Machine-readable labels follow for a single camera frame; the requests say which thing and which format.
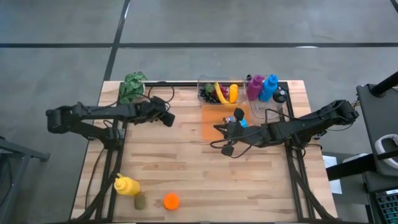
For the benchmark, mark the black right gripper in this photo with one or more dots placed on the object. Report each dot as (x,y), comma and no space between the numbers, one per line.
(252,136)

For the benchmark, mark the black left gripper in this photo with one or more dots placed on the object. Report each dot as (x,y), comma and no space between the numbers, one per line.
(149,111)

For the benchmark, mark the orange yellow toy food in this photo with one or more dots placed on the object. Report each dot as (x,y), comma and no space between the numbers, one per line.
(233,93)

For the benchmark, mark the yellow toy banana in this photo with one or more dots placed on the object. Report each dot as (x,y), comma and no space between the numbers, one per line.
(220,93)

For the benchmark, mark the dark purple toy grape bunch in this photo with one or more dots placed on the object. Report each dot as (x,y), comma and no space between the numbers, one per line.
(206,97)

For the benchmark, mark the magenta squeeze bottle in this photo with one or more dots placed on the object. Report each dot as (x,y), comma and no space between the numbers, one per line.
(255,88)

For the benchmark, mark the blue squeeze bottle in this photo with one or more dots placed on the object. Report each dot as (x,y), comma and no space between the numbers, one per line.
(268,90)

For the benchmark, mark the clear bottle with black lid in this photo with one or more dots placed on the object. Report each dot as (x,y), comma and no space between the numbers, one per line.
(280,95)

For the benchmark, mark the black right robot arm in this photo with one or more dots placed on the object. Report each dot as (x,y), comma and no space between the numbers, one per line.
(311,124)

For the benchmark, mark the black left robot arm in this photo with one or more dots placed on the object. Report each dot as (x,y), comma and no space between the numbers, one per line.
(93,113)

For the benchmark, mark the clear plastic bin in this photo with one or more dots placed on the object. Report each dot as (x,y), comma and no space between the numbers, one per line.
(202,82)
(258,109)

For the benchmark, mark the green potted plant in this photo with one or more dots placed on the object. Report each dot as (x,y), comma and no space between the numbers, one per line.
(133,87)

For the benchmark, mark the yellow mustard squeeze bottle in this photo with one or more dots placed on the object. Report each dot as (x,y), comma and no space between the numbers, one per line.
(127,186)

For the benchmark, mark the orange round toy fruit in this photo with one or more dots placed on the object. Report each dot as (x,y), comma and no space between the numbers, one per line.
(171,201)

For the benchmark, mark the brown toy kiwi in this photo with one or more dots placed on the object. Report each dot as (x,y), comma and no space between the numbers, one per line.
(140,202)

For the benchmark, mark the white paper sheet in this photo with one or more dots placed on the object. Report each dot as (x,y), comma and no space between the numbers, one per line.
(329,161)

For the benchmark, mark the white headset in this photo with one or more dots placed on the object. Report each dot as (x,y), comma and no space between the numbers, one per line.
(378,146)

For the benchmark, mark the black equipment cart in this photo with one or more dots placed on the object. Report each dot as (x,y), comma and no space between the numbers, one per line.
(379,118)

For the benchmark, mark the grey metal stand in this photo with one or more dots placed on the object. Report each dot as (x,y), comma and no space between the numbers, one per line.
(18,151)

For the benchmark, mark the backlit keyboard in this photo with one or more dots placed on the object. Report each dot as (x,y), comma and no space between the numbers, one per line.
(388,207)

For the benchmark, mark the black aluminium rig frame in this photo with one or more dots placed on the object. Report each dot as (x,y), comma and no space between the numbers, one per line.
(186,83)

